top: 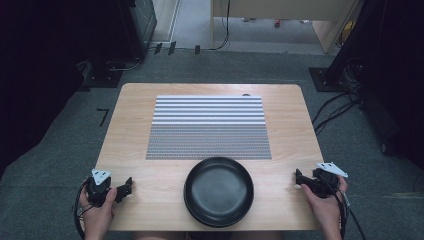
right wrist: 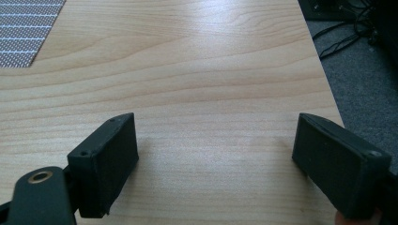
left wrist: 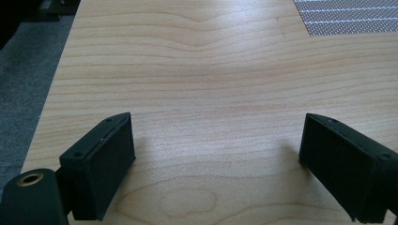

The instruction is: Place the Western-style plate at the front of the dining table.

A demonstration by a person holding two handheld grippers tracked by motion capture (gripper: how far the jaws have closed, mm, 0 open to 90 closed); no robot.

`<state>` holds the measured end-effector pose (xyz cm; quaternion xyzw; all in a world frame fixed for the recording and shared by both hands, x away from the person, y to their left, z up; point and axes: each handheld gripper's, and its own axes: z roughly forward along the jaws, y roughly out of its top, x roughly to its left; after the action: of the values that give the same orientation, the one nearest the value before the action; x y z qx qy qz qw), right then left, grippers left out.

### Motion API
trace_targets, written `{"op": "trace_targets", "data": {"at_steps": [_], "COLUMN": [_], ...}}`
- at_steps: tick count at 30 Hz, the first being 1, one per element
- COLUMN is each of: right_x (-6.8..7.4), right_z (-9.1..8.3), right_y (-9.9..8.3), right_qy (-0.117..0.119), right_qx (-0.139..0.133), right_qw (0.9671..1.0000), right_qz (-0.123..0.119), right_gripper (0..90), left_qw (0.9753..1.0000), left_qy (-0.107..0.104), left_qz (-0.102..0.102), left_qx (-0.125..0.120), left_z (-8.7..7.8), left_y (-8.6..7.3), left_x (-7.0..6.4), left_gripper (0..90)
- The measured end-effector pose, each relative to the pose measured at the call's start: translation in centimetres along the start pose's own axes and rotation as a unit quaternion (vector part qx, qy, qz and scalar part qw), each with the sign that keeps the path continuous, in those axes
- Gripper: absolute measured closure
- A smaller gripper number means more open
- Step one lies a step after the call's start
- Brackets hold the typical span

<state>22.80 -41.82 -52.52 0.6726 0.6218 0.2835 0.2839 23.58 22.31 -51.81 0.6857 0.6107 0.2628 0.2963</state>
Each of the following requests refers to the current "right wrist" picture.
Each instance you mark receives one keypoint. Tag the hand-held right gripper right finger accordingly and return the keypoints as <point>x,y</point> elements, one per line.
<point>339,165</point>

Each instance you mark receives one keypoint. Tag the dark equipment base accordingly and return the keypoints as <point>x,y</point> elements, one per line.
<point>325,9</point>

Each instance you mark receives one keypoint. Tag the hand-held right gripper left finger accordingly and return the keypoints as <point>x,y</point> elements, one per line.
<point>103,165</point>

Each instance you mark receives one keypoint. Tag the grey striped woven mat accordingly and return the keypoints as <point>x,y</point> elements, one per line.
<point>23,29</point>

